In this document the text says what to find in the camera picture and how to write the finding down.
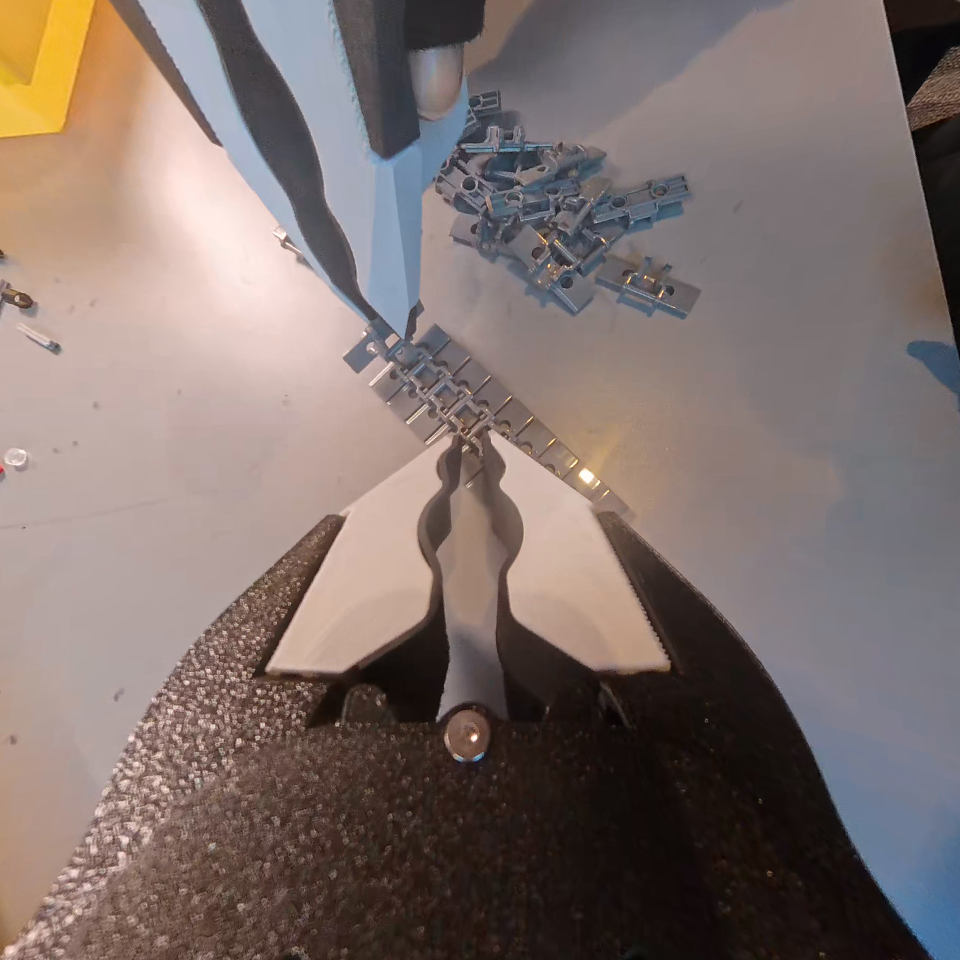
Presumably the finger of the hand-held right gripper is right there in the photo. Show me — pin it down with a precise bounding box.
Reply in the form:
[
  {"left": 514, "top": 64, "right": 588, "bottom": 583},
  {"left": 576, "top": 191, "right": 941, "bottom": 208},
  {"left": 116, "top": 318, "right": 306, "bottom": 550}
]
[
  {"left": 258, "top": 0, "right": 470, "bottom": 340},
  {"left": 137, "top": 0, "right": 395, "bottom": 335}
]

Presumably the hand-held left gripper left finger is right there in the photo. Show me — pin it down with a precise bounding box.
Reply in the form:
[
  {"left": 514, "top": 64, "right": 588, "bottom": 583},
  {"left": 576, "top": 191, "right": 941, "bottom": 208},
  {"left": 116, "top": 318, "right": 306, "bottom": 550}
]
[{"left": 264, "top": 435, "right": 462, "bottom": 723}]

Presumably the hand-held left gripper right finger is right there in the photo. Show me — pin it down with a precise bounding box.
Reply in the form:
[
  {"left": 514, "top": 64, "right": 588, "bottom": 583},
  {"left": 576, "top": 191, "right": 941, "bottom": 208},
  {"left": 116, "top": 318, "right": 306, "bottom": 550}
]
[{"left": 482, "top": 435, "right": 672, "bottom": 723}]

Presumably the small grey track link cluster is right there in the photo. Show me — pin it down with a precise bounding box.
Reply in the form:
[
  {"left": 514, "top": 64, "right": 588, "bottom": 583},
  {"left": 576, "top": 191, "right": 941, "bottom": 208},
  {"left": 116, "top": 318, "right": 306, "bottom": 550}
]
[{"left": 435, "top": 90, "right": 702, "bottom": 320}]

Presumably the short grey track link chain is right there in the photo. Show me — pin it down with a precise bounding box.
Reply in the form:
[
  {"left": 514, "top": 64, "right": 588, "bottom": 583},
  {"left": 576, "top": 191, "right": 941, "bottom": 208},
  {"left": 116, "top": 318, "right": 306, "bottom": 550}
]
[{"left": 343, "top": 318, "right": 635, "bottom": 519}]

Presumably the grey desk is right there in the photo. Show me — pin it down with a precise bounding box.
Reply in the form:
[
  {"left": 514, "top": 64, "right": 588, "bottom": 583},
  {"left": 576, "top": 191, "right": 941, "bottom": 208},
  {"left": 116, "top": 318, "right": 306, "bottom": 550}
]
[{"left": 0, "top": 0, "right": 960, "bottom": 939}]

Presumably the person's right hand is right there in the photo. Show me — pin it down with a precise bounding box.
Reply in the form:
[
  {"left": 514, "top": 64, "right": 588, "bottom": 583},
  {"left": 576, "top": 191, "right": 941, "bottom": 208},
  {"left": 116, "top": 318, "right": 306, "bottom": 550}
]
[{"left": 408, "top": 41, "right": 468, "bottom": 123}]

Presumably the yellow storage bin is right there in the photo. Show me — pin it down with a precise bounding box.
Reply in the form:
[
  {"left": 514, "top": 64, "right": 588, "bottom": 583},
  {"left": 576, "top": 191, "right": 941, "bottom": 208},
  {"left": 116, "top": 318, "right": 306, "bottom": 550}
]
[{"left": 0, "top": 0, "right": 97, "bottom": 138}]

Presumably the scatter of black red pins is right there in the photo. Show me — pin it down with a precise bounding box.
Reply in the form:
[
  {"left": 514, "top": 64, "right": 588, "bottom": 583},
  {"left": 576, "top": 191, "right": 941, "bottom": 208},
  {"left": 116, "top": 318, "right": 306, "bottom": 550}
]
[{"left": 0, "top": 247, "right": 63, "bottom": 477}]

